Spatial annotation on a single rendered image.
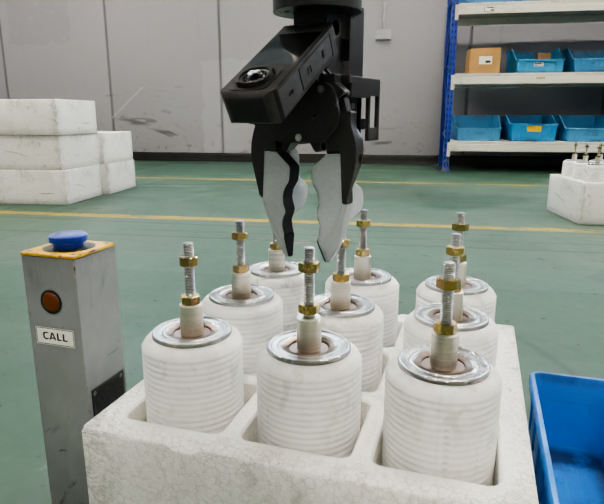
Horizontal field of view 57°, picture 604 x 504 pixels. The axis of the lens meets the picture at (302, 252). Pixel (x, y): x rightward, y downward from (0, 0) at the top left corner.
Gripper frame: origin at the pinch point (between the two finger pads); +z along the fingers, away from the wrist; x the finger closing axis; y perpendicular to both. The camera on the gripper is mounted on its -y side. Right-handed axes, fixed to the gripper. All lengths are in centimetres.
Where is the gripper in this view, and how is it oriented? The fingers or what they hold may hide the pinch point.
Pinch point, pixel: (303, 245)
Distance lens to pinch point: 47.2
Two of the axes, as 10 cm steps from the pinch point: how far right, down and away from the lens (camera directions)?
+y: 5.1, -2.0, 8.4
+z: 0.0, 9.7, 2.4
